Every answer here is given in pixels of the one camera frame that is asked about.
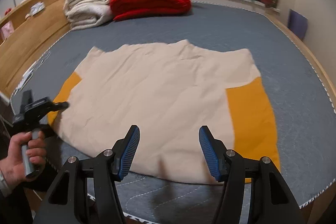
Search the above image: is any white crumpled cloth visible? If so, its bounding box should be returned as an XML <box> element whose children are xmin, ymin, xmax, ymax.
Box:
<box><xmin>25</xmin><ymin>2</ymin><xmax>46</xmax><ymax>18</ymax></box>

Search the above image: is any person's left hand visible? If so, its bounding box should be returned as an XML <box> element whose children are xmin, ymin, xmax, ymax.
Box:
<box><xmin>5</xmin><ymin>131</ymin><xmax>47</xmax><ymax>182</ymax></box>

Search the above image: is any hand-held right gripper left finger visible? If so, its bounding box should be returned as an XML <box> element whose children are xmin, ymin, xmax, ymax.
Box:
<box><xmin>33</xmin><ymin>124</ymin><xmax>141</xmax><ymax>224</ymax></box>

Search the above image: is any purple mat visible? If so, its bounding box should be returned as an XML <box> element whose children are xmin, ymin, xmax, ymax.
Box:
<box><xmin>287</xmin><ymin>9</ymin><xmax>308</xmax><ymax>41</ymax></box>

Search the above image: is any wooden bed frame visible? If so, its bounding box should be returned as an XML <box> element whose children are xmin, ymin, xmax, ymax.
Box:
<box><xmin>0</xmin><ymin>0</ymin><xmax>336</xmax><ymax>224</ymax></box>

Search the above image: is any beige and yellow garment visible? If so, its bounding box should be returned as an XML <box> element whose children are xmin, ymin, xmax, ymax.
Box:
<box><xmin>48</xmin><ymin>39</ymin><xmax>281</xmax><ymax>185</ymax></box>

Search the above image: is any person's left forearm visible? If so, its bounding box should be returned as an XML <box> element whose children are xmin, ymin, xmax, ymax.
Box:
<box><xmin>0</xmin><ymin>166</ymin><xmax>16</xmax><ymax>198</ymax></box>

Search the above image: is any cream folded blanket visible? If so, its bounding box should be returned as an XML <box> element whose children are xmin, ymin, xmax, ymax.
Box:
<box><xmin>64</xmin><ymin>0</ymin><xmax>117</xmax><ymax>31</ymax></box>

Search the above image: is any grey quilted bed mattress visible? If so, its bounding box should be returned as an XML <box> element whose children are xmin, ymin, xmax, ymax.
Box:
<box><xmin>10</xmin><ymin>0</ymin><xmax>336</xmax><ymax>224</ymax></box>

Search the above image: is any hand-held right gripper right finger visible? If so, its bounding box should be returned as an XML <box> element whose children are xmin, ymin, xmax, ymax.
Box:
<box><xmin>199</xmin><ymin>125</ymin><xmax>305</xmax><ymax>224</ymax></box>

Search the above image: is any red folded blanket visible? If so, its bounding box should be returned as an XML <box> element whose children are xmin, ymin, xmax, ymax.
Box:
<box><xmin>110</xmin><ymin>0</ymin><xmax>191</xmax><ymax>21</ymax></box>

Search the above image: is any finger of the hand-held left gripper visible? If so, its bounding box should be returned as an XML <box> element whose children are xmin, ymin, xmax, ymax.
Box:
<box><xmin>52</xmin><ymin>101</ymin><xmax>69</xmax><ymax>111</ymax></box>

